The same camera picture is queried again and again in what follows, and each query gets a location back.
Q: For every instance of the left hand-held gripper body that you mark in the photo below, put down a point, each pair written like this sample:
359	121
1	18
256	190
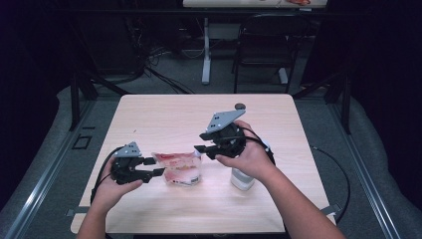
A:
124	171

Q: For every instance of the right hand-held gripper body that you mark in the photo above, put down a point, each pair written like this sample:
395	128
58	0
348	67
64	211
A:
230	142

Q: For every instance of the white pouch screw cap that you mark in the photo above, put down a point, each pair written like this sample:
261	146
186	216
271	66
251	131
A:
197	153

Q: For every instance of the red and white spout pouch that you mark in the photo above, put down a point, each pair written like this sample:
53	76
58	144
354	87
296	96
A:
180	169

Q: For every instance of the white flip-lid container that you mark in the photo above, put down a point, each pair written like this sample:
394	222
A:
242	182

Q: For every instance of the person's left hand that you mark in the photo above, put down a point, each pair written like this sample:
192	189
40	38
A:
107	192

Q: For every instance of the person's right hand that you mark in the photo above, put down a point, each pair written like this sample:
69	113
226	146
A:
253	159

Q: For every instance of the black round table grommet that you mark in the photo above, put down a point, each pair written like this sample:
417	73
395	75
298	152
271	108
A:
240	106

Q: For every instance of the grey tape strip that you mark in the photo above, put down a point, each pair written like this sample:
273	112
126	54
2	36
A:
332	209
78	210

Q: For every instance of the white-legged desk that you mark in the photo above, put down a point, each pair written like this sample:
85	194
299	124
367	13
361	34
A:
206	49

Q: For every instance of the black metal stand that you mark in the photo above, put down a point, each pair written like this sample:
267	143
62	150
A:
346	106
75	99

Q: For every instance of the black folding chair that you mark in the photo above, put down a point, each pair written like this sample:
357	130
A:
268	43

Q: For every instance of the orange item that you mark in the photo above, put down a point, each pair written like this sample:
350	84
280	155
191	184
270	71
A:
298	2

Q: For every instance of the black floor socket frame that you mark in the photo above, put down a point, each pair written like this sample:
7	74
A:
74	146

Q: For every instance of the aluminium floor rail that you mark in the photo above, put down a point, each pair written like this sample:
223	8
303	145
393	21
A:
43	179
368	179

